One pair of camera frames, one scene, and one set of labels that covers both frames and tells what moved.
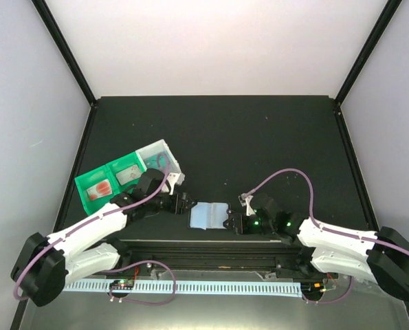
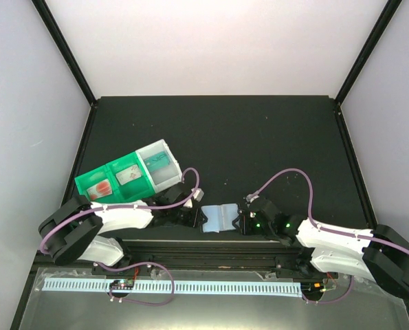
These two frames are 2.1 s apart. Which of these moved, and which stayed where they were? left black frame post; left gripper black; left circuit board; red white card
Moved: left gripper black
Stayed: left circuit board; left black frame post; red white card
